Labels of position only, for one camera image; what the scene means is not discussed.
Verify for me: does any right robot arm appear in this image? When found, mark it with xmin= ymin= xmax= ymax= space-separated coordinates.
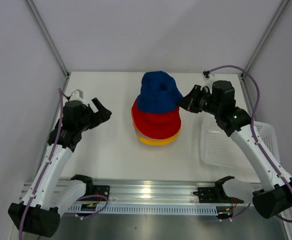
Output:
xmin=176 ymin=80 xmax=292 ymax=223

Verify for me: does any right aluminium frame post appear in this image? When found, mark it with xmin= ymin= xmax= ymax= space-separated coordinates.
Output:
xmin=244 ymin=0 xmax=292 ymax=72

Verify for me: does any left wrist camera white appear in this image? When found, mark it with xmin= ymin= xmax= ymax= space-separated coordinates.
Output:
xmin=69 ymin=89 xmax=89 ymax=106

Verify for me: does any red hat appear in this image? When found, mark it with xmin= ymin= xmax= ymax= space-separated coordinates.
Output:
xmin=131 ymin=99 xmax=182 ymax=126

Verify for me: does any white slotted cable duct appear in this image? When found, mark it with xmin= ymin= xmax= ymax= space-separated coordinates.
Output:
xmin=66 ymin=203 xmax=218 ymax=216

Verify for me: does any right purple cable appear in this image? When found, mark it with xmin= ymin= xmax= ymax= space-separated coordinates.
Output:
xmin=208 ymin=65 xmax=292 ymax=223

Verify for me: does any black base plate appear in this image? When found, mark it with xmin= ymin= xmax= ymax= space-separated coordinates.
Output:
xmin=85 ymin=185 xmax=110 ymax=202
xmin=192 ymin=186 xmax=244 ymax=204

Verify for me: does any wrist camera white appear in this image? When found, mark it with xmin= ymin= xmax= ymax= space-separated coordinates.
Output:
xmin=69 ymin=89 xmax=89 ymax=106
xmin=201 ymin=70 xmax=216 ymax=94

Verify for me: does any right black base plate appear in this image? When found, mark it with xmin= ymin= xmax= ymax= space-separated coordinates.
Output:
xmin=192 ymin=186 xmax=244 ymax=204

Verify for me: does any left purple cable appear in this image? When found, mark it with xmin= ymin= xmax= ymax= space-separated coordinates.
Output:
xmin=18 ymin=87 xmax=71 ymax=240

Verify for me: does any lavender bucket hat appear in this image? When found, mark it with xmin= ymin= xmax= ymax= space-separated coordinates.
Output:
xmin=135 ymin=129 xmax=154 ymax=140

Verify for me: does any aluminium frame post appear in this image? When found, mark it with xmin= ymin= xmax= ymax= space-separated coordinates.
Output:
xmin=23 ymin=0 xmax=70 ymax=79
xmin=244 ymin=0 xmax=292 ymax=72

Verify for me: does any purple cable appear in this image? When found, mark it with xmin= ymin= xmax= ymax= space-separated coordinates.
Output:
xmin=18 ymin=87 xmax=71 ymax=240
xmin=208 ymin=65 xmax=292 ymax=223

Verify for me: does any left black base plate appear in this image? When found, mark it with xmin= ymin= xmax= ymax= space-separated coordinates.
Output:
xmin=85 ymin=185 xmax=110 ymax=202

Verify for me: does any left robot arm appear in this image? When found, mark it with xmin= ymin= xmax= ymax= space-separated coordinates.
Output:
xmin=8 ymin=98 xmax=112 ymax=238

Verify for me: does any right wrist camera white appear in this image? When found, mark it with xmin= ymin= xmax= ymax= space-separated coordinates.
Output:
xmin=201 ymin=70 xmax=216 ymax=94

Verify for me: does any left aluminium frame post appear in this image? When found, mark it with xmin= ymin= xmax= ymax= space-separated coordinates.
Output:
xmin=23 ymin=0 xmax=70 ymax=79

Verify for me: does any orange bucket hat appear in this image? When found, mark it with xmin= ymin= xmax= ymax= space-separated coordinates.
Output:
xmin=132 ymin=119 xmax=181 ymax=140

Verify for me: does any white plastic basket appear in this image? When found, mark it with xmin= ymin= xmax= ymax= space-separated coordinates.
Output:
xmin=200 ymin=115 xmax=281 ymax=171

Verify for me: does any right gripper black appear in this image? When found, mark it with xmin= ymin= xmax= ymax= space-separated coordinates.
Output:
xmin=175 ymin=85 xmax=221 ymax=116

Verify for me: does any blue cap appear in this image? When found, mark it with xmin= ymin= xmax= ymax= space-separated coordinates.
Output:
xmin=136 ymin=71 xmax=183 ymax=114

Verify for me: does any aluminium mounting rail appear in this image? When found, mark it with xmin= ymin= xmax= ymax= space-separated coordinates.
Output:
xmin=23 ymin=176 xmax=262 ymax=206

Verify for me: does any yellow bucket hat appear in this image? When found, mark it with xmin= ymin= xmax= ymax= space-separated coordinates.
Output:
xmin=135 ymin=131 xmax=180 ymax=146

